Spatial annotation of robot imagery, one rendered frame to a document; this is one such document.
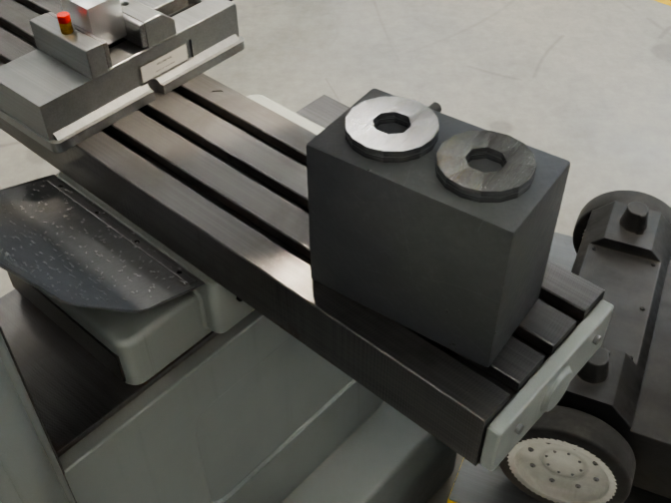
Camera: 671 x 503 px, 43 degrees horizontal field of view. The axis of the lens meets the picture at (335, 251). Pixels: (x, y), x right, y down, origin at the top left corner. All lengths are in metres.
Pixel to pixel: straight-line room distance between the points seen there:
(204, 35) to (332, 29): 2.02
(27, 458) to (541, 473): 0.78
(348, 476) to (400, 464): 0.10
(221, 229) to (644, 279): 0.78
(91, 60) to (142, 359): 0.39
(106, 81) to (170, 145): 0.12
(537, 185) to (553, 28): 2.61
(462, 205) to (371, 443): 1.00
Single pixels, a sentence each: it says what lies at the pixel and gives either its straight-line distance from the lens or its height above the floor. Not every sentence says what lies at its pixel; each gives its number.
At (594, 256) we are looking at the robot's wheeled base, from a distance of 1.52.
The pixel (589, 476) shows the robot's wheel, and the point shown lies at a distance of 1.35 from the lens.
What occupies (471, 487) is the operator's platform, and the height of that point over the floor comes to 0.40.
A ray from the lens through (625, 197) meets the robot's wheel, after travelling 1.65.
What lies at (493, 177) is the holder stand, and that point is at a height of 1.14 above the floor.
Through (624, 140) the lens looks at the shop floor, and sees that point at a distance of 2.83.
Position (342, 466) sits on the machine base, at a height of 0.20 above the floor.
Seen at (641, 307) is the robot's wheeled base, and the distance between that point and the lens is 1.45.
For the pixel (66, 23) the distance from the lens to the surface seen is 1.18.
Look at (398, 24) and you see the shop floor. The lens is 3.31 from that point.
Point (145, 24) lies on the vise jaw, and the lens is 1.19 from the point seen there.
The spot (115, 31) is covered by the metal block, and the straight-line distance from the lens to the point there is 1.21.
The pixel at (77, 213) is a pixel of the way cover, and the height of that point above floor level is 0.87.
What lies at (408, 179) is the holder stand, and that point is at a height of 1.13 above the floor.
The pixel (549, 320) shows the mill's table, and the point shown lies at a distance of 0.92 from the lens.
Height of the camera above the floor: 1.61
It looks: 44 degrees down
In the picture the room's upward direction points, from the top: 1 degrees counter-clockwise
